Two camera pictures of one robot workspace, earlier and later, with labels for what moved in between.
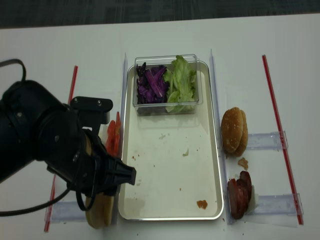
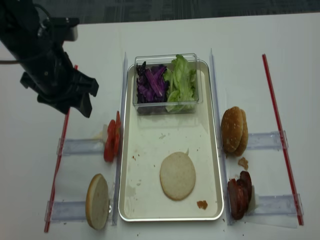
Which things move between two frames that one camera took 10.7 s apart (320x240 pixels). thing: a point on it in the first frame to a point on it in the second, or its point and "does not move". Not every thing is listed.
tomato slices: (113, 136) does not move
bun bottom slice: (101, 215) to (177, 176)
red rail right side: (282, 141) does not move
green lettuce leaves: (181, 86) does not move
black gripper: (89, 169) to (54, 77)
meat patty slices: (239, 192) does not move
